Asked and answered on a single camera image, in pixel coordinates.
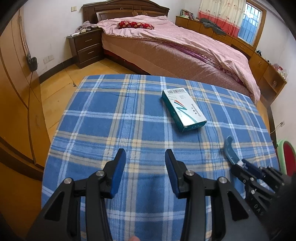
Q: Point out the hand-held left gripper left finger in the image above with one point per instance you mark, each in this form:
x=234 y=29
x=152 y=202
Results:
x=118 y=171

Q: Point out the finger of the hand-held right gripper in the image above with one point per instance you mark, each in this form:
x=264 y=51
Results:
x=240 y=173
x=253 y=168

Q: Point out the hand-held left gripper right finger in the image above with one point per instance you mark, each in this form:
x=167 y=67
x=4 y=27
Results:
x=172 y=173

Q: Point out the teal plastic piece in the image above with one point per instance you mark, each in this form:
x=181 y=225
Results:
x=230 y=150

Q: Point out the green bin with red inside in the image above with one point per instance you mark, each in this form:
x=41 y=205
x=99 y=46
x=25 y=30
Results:
x=290 y=155

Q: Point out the person's left hand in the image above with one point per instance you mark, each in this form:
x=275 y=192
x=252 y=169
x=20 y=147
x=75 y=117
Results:
x=133 y=238

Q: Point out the blue plaid blanket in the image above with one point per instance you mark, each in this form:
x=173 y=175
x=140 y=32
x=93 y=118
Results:
x=115 y=120

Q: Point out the teal and white medicine box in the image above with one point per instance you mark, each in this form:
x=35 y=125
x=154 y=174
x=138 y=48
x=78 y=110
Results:
x=182 y=109

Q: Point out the group of small jars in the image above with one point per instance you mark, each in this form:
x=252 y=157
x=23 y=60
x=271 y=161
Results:
x=279 y=70

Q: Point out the long wooden cabinet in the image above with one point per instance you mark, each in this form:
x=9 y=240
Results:
x=261 y=64

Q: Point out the small black object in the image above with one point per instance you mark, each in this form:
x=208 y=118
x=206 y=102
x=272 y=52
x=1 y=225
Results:
x=259 y=52

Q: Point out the wooden wardrobe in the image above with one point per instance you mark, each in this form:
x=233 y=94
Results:
x=13 y=104

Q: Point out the dark wooden nightstand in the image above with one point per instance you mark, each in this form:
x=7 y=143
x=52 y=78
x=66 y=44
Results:
x=87 y=48

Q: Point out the pink quilt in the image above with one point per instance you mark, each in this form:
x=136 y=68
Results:
x=196 y=46

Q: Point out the black charger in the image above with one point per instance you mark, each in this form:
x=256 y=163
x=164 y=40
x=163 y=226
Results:
x=32 y=62

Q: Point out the wooden framed window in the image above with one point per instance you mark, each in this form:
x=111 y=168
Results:
x=251 y=25

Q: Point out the pile of cloth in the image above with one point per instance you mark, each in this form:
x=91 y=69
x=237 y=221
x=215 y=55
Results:
x=84 y=27

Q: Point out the red floral pillow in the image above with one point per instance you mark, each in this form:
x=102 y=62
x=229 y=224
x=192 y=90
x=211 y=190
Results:
x=136 y=25

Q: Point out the grey clothes pile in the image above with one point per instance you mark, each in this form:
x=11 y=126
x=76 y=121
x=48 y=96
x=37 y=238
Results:
x=212 y=25

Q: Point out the cream and red curtain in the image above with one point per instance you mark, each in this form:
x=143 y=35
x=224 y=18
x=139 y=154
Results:
x=219 y=16

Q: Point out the row of books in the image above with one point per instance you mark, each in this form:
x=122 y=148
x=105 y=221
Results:
x=186 y=14

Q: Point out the brown wooden bed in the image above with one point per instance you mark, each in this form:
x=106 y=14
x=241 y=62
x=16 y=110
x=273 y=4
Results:
x=129 y=7

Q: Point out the white wall socket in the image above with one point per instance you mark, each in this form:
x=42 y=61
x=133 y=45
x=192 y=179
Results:
x=48 y=59
x=281 y=124

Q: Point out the white light switch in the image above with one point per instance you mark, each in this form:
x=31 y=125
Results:
x=73 y=9

